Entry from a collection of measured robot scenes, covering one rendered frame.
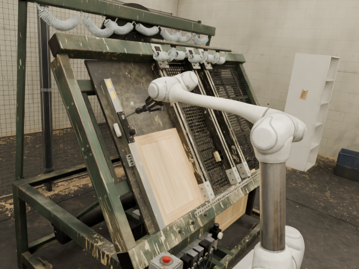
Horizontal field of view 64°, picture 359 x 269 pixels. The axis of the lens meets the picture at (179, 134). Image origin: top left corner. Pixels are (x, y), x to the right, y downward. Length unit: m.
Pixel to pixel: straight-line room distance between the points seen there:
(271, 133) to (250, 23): 6.66
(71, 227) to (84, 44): 1.11
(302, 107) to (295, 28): 2.23
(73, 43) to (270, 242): 1.40
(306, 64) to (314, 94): 0.53
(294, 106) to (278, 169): 4.48
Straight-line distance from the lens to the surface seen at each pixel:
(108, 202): 1.58
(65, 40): 1.75
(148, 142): 1.86
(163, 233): 1.73
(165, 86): 1.35
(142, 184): 1.71
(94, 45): 1.84
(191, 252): 1.83
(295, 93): 5.60
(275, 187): 1.20
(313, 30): 7.05
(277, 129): 1.09
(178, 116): 2.07
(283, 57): 7.20
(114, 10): 2.49
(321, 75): 5.48
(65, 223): 2.03
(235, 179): 2.39
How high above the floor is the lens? 1.88
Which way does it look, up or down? 16 degrees down
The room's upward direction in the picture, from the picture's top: 5 degrees clockwise
